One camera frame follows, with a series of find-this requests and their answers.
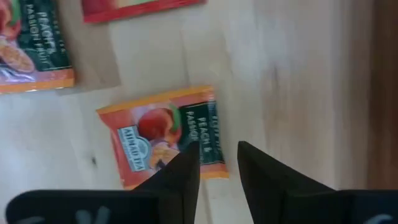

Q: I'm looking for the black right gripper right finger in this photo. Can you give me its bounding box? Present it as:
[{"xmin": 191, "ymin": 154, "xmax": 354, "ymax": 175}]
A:
[{"xmin": 238, "ymin": 141, "xmax": 352, "ymax": 224}]

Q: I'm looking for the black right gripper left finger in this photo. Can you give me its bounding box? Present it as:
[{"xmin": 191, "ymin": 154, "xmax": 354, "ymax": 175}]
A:
[{"xmin": 133, "ymin": 141, "xmax": 201, "ymax": 224}]

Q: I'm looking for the orange peach tea bag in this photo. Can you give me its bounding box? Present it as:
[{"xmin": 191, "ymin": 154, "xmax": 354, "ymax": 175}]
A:
[
  {"xmin": 95, "ymin": 85, "xmax": 230, "ymax": 191},
  {"xmin": 0, "ymin": 0, "xmax": 76, "ymax": 95}
]

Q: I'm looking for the red strawberry tea bag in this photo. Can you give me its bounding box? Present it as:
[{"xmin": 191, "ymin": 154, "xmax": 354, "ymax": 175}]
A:
[{"xmin": 80, "ymin": 0, "xmax": 208, "ymax": 24}]

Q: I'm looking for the wooden three-slot organizer box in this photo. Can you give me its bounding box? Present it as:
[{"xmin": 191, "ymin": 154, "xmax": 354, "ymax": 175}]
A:
[{"xmin": 368, "ymin": 0, "xmax": 398, "ymax": 191}]

